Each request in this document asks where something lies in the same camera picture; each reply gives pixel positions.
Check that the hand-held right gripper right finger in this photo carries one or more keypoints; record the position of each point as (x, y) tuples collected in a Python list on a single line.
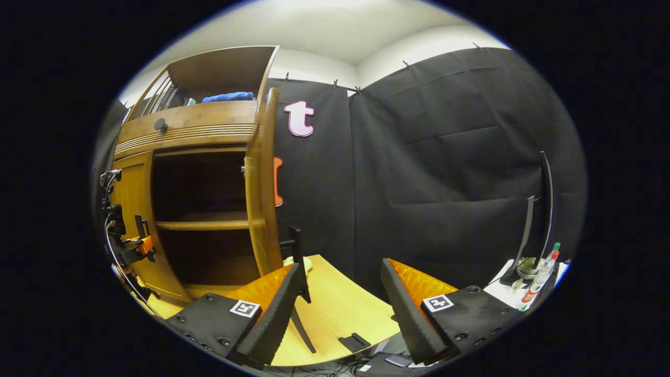
[(408, 324)]

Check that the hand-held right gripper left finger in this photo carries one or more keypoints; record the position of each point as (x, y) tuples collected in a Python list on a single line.
[(277, 324)]

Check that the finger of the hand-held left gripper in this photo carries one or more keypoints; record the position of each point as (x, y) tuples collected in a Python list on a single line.
[(145, 245)]

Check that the wooden shoe cabinet door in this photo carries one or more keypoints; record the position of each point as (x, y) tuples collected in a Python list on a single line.
[(260, 199), (131, 199)]

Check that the wooden double-door shoe cabinet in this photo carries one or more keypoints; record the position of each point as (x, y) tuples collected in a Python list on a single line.
[(209, 118)]

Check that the wooden inner cabinet shelf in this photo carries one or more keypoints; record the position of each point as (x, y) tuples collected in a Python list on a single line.
[(204, 225)]

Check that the cream round object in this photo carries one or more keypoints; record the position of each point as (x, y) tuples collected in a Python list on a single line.
[(308, 264)]

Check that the black metal stand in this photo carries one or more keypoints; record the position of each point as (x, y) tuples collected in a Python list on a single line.
[(296, 243)]

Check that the clear bottle red label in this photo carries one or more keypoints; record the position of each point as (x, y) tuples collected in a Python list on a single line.
[(534, 290)]

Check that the wooden drawer with black knob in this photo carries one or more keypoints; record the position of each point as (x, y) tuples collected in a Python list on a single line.
[(209, 125)]

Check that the small curved black monitor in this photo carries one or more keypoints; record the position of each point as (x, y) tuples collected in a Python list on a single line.
[(526, 235)]

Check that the clear bottle green cap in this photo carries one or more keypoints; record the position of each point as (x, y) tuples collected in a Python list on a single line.
[(554, 250)]

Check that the blue folded towel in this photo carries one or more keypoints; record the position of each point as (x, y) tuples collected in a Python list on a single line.
[(227, 97)]

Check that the black backdrop cloth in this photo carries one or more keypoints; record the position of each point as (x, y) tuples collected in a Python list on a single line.
[(445, 157)]

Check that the large curved black monitor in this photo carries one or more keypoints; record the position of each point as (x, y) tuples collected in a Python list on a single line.
[(547, 209)]

